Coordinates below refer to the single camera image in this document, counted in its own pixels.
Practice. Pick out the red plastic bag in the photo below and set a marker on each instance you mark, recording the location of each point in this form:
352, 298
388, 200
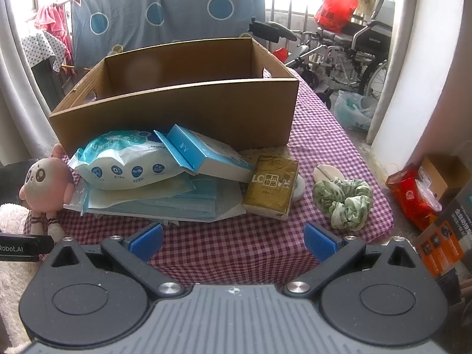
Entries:
333, 11

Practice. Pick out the white blue wet wipes pack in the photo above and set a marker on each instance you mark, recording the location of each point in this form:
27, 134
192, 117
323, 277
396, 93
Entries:
121, 166

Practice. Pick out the small cardboard box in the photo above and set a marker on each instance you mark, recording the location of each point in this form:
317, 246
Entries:
442, 169

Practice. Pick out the black cabinet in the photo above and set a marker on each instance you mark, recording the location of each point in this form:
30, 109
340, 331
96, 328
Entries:
49, 81

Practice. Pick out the orange black box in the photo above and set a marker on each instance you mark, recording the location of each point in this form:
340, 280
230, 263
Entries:
442, 239

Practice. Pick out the brown cardboard box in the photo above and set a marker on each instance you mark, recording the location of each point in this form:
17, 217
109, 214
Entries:
184, 114

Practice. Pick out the red packet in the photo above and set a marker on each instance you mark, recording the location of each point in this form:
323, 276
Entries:
409, 191

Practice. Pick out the blue bedsheet with circles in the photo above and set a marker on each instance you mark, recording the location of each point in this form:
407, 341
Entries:
184, 7

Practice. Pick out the white round puff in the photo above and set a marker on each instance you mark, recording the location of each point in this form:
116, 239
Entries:
328, 172

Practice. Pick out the green white plastic bag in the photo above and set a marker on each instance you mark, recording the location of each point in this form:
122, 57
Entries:
350, 110

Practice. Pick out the pink clothes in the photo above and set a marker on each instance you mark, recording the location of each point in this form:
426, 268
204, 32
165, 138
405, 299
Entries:
55, 18

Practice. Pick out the grey wheelchair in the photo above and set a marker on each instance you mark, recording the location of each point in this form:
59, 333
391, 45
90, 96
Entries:
368, 37

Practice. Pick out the cream dotted cloth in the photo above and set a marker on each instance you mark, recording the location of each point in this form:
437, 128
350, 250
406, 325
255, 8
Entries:
258, 153

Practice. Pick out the white curtain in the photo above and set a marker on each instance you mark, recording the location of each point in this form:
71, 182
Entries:
18, 81

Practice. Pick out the pink plush doll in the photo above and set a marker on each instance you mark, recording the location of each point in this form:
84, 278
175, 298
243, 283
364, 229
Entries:
44, 184

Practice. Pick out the white polka dot cloth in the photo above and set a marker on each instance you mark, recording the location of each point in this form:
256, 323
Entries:
40, 48

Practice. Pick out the green scrunchie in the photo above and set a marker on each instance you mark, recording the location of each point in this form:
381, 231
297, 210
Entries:
343, 206

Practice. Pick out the brown tissue pack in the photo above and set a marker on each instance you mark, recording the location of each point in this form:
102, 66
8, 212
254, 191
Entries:
269, 188

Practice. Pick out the small red object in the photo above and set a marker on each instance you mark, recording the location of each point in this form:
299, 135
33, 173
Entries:
282, 54

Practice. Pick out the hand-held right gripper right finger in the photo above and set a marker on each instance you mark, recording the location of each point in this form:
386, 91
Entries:
319, 243

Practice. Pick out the black padded rest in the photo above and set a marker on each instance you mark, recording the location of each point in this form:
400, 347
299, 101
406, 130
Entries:
271, 29

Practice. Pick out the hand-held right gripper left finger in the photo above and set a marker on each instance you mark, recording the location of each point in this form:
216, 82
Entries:
147, 239

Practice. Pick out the yellow stick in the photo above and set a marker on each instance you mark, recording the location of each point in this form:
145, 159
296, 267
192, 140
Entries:
75, 67

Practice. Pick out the blue face mask pack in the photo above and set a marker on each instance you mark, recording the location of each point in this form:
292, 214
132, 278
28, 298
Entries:
166, 202

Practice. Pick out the blue white paper box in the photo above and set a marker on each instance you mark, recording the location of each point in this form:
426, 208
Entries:
191, 147

